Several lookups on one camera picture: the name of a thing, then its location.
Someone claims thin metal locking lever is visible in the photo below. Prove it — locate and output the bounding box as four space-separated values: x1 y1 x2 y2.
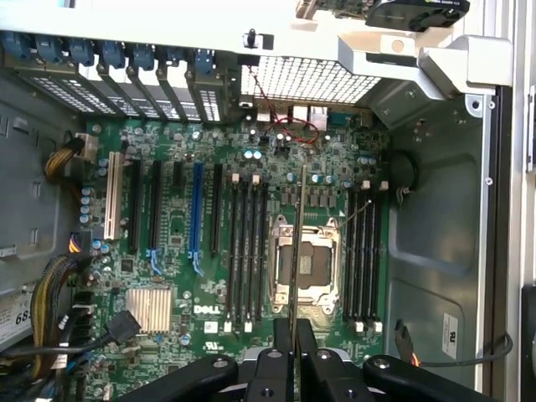
338 198 374 230

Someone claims open grey PC case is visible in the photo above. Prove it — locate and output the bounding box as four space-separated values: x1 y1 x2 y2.
0 0 517 402

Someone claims silver finned heatsink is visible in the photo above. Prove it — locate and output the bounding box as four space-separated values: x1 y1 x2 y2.
125 286 173 335

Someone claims black disk wire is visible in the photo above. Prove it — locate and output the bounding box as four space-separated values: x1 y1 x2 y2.
0 311 142 359

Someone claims round black case speaker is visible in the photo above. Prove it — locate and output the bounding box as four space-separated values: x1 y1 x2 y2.
390 149 421 197

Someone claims black wire with plug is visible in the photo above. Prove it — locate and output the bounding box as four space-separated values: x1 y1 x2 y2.
393 318 515 369

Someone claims yellow black power wire bundle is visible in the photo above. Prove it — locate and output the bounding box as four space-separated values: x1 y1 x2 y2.
29 254 94 380

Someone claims silver power supply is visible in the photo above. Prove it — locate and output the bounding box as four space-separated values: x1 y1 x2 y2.
0 283 39 353

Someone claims blue expansion slot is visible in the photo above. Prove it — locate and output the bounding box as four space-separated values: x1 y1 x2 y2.
187 162 207 278

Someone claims long black expansion slot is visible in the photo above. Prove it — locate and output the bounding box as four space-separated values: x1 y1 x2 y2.
146 159 164 276
126 157 144 254
209 163 224 257

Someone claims blue slot cover clip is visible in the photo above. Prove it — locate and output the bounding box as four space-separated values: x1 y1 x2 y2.
130 44 156 71
69 38 95 67
35 35 64 64
194 48 215 76
0 32 33 59
165 46 185 68
100 40 126 70

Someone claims white expansion slot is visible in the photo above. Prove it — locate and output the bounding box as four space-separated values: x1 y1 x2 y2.
103 149 126 241

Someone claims green Dell motherboard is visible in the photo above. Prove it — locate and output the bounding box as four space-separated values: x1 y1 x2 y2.
78 111 391 402

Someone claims twisted red black wire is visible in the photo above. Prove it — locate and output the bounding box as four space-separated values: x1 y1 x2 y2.
245 64 322 147

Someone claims metal CPU socket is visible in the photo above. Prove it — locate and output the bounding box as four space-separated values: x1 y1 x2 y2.
267 214 343 313

